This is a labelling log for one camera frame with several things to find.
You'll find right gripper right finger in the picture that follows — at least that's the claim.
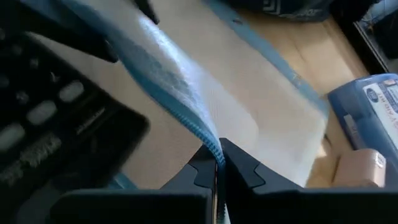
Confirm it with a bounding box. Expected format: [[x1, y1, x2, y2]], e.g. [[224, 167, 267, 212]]
[[219, 138, 398, 224]]

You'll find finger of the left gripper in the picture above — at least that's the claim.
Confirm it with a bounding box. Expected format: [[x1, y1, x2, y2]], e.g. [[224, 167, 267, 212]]
[[0, 0, 119, 63], [133, 0, 160, 25]]

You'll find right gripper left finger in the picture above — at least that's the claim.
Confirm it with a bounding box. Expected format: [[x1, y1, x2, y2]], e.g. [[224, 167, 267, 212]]
[[51, 144, 218, 224]]

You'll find small tan box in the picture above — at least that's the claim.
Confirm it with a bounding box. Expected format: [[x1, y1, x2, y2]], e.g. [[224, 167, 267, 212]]
[[310, 146, 387, 189]]

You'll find white mesh zip pouch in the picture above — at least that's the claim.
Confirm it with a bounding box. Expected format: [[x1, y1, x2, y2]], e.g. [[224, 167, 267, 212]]
[[18, 0, 331, 224]]

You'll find black calculator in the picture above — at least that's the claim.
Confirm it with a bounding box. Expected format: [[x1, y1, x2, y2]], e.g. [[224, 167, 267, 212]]
[[0, 27, 150, 203]]

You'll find blue first aid kit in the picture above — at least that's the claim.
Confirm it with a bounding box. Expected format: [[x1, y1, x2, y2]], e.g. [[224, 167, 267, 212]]
[[328, 73, 398, 153]]

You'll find navy blue backpack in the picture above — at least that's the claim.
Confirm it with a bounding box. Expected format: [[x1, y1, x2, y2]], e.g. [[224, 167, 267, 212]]
[[228, 0, 338, 23]]

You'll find black aluminium table frame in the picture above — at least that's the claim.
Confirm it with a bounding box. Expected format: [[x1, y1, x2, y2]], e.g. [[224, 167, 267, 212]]
[[329, 0, 398, 74]]

